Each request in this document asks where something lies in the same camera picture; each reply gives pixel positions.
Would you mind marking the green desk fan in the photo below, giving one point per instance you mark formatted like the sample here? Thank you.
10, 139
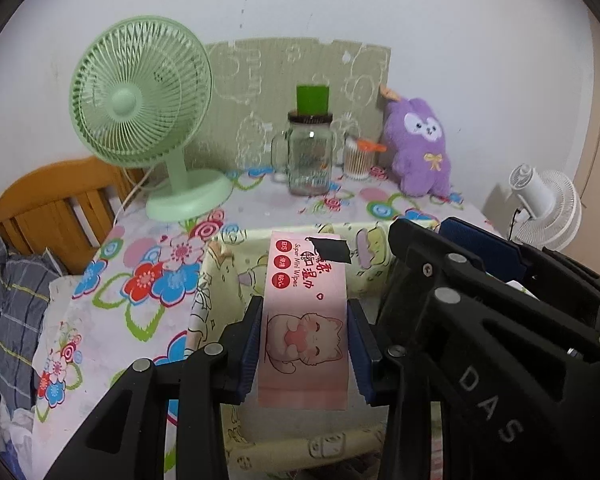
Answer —
130, 100

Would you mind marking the yellow printed fabric storage box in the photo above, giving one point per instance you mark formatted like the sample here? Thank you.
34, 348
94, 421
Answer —
230, 265

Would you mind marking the white clip fan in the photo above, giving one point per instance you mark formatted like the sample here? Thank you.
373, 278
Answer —
555, 200

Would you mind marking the purple plush toy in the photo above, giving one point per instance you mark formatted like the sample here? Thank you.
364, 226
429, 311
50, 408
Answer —
420, 160

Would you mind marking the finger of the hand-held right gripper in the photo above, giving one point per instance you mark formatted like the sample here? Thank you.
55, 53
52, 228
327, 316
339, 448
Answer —
415, 250
480, 242

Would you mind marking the glass jar mug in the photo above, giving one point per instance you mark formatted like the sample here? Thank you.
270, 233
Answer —
307, 160

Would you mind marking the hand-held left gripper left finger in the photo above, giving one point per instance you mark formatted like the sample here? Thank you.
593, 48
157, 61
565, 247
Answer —
247, 355

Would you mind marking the white crumpled cloth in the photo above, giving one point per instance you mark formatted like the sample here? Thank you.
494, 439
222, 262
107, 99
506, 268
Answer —
0, 410

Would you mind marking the cotton swab container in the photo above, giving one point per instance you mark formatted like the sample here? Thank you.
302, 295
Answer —
357, 162

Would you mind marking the floral tablecloth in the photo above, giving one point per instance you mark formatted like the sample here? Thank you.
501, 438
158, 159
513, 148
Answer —
145, 280

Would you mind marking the green plastic cup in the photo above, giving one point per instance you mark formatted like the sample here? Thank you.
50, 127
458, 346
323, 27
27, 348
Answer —
312, 100

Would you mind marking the grey plaid pillow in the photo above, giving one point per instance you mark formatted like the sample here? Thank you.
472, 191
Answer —
10, 310

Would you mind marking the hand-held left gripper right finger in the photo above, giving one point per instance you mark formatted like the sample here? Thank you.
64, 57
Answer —
361, 355

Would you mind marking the wooden bed headboard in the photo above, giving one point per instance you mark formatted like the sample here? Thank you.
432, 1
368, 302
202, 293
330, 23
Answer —
35, 195

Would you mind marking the pink wet wipes pack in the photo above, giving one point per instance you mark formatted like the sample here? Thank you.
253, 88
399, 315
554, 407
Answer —
300, 290

